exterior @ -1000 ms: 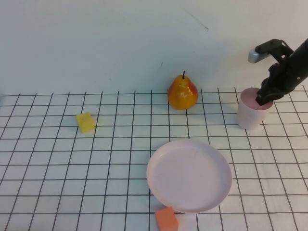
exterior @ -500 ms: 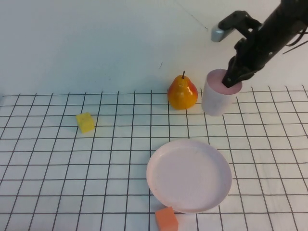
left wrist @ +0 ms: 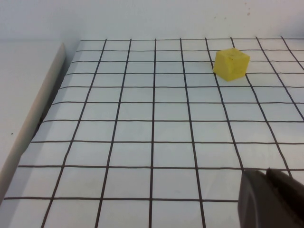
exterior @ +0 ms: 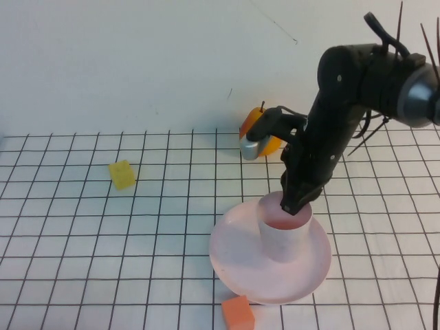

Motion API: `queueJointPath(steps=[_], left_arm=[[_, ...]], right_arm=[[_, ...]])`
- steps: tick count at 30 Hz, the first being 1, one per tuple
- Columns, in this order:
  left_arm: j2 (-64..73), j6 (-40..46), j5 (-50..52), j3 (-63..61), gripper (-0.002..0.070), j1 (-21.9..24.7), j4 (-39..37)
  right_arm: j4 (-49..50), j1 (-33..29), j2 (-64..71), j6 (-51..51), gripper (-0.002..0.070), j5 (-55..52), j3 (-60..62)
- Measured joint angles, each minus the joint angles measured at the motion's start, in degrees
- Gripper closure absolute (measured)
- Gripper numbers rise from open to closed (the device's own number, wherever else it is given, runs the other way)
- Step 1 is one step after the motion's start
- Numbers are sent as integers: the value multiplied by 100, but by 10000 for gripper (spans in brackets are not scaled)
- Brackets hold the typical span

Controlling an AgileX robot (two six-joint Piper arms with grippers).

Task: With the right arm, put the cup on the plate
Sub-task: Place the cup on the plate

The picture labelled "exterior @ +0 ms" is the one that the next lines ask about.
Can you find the orange foam cube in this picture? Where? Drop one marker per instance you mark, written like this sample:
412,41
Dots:
238,311

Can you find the thin dark zip tie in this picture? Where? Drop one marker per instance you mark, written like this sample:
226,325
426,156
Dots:
373,132
399,31
429,46

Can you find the pale pink plastic cup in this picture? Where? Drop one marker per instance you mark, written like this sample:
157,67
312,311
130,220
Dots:
282,244

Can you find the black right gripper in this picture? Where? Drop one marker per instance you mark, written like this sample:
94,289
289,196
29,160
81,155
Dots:
309,161

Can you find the yellow foam cube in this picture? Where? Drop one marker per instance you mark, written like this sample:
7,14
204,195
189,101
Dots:
122,174

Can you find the yellow orange toy pear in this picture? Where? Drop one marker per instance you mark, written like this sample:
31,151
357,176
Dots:
253,118

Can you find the pale pink plastic plate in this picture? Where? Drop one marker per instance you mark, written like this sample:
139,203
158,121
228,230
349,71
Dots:
240,268

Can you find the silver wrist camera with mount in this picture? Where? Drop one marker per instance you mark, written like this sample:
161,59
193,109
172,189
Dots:
251,149

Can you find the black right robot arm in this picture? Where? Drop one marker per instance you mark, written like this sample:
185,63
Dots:
330,110

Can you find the white black-grid tablecloth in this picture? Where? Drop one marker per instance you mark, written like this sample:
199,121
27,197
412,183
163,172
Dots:
68,223

